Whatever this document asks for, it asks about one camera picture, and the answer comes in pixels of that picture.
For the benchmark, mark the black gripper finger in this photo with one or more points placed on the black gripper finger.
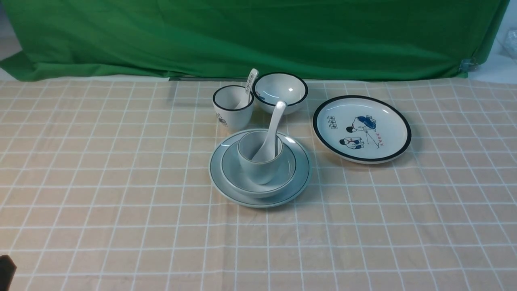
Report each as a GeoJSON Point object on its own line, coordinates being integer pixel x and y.
{"type": "Point", "coordinates": [7, 271]}

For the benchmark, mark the pale green-rimmed bowl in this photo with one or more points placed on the pale green-rimmed bowl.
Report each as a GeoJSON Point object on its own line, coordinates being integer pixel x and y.
{"type": "Point", "coordinates": [239, 181]}

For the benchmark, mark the plain pale green cup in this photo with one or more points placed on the plain pale green cup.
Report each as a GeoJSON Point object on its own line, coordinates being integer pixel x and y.
{"type": "Point", "coordinates": [264, 169]}

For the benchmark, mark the plain white ceramic spoon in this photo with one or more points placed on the plain white ceramic spoon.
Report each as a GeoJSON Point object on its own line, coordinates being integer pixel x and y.
{"type": "Point", "coordinates": [272, 133]}

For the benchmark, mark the beige checkered tablecloth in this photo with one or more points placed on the beige checkered tablecloth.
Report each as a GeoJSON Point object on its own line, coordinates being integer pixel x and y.
{"type": "Point", "coordinates": [104, 186]}

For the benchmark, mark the green backdrop cloth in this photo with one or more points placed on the green backdrop cloth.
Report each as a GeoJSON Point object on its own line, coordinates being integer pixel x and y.
{"type": "Point", "coordinates": [369, 40]}

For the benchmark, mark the black-rimmed white cup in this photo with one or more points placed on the black-rimmed white cup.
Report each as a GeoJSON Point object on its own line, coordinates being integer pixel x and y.
{"type": "Point", "coordinates": [233, 107]}

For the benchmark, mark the patterned white spoon in cup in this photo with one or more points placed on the patterned white spoon in cup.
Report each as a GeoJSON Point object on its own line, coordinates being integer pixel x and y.
{"type": "Point", "coordinates": [247, 91]}

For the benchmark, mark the plain pale green plate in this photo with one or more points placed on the plain pale green plate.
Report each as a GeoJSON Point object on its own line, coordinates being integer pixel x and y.
{"type": "Point", "coordinates": [298, 184]}

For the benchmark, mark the black-rimmed white bowl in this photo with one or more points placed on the black-rimmed white bowl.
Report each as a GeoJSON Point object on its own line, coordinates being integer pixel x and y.
{"type": "Point", "coordinates": [268, 89]}

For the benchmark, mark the illustrated black-rimmed plate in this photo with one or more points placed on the illustrated black-rimmed plate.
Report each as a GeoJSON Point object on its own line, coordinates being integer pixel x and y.
{"type": "Point", "coordinates": [362, 129]}

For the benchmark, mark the metal clip on backdrop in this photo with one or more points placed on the metal clip on backdrop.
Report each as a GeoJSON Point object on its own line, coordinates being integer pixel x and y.
{"type": "Point", "coordinates": [468, 65]}

